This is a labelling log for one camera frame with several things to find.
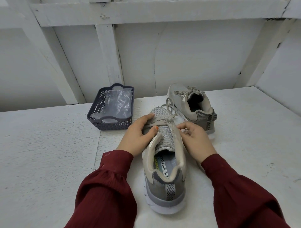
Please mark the person's left hand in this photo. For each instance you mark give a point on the person's left hand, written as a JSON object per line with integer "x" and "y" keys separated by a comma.
{"x": 135, "y": 138}

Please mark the person's right hand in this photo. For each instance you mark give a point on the person's right hand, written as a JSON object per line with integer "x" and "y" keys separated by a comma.
{"x": 197, "y": 141}

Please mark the grey mesh shoe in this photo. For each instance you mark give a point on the grey mesh shoe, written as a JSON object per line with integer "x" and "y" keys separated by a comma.
{"x": 164, "y": 188}
{"x": 197, "y": 112}

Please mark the clear plastic bag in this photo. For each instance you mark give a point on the clear plastic bag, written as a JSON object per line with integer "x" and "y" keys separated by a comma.
{"x": 113, "y": 105}

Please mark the grey shoelace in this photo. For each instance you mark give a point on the grey shoelace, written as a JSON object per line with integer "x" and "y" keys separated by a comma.
{"x": 170, "y": 110}
{"x": 183, "y": 93}

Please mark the person's right forearm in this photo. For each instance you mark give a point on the person's right forearm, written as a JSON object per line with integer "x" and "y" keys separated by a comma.
{"x": 240, "y": 197}

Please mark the person's left forearm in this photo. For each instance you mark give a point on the person's left forearm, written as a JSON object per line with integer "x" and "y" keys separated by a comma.
{"x": 103, "y": 197}

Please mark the dark plastic lattice basket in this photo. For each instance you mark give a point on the dark plastic lattice basket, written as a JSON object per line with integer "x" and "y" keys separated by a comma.
{"x": 96, "y": 120}

